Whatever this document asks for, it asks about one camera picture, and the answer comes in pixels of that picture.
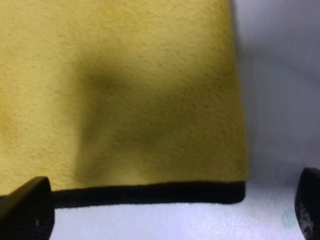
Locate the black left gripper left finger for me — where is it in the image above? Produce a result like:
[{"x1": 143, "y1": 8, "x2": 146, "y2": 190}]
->
[{"x1": 0, "y1": 176, "x2": 55, "y2": 240}]

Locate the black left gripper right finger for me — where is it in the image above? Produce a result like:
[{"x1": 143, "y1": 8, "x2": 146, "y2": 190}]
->
[{"x1": 294, "y1": 168, "x2": 320, "y2": 240}]

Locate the yellow towel with black trim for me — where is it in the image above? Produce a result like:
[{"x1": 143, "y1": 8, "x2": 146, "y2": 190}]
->
[{"x1": 0, "y1": 0, "x2": 248, "y2": 208}]

